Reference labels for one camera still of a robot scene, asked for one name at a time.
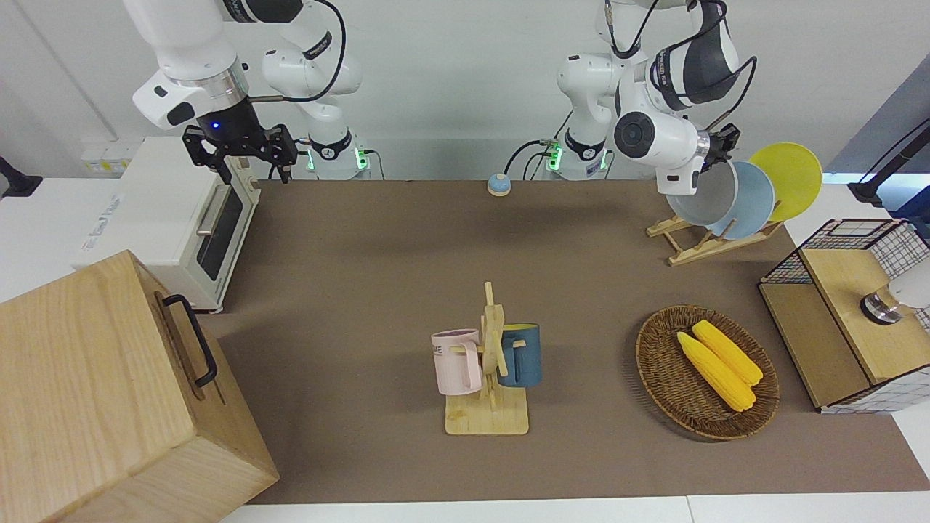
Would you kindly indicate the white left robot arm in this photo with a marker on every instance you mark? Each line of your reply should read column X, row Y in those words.
column 654, row 138

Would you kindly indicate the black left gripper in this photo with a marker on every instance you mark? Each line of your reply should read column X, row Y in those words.
column 725, row 142

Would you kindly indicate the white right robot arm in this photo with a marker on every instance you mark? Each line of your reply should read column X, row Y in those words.
column 182, row 43

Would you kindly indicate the pink mug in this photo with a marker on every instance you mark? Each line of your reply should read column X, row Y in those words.
column 454, row 363

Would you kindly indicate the gray plate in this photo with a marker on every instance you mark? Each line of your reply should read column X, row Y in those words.
column 705, row 200

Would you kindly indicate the white wall socket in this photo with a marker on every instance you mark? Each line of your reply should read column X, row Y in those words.
column 105, row 156

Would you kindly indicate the light blue plate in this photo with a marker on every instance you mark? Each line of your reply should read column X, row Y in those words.
column 755, row 200

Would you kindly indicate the brown table mat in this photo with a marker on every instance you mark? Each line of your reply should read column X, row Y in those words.
column 363, row 290

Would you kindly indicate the black camera stand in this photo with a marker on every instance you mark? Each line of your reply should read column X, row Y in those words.
column 14, row 181
column 872, row 187

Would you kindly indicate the wooden mug tree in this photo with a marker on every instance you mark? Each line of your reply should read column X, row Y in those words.
column 487, row 418

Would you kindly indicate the yellow corn cob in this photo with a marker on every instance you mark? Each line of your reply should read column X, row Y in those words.
column 716, row 374
column 730, row 354

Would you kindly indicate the flat wooden board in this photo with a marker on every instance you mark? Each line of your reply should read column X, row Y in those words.
column 810, row 341

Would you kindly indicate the brown wicker basket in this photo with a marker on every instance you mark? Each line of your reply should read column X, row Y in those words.
column 668, row 378

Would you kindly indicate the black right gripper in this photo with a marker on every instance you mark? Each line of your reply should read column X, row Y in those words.
column 232, row 134

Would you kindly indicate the wooden plate rack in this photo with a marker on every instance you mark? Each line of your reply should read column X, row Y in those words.
column 701, row 248

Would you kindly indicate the yellow plate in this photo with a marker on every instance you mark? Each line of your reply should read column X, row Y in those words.
column 795, row 171

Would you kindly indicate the dark blue mug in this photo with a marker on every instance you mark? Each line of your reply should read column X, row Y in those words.
column 524, row 359

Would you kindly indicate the white toaster oven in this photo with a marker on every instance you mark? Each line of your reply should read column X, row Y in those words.
column 160, row 211

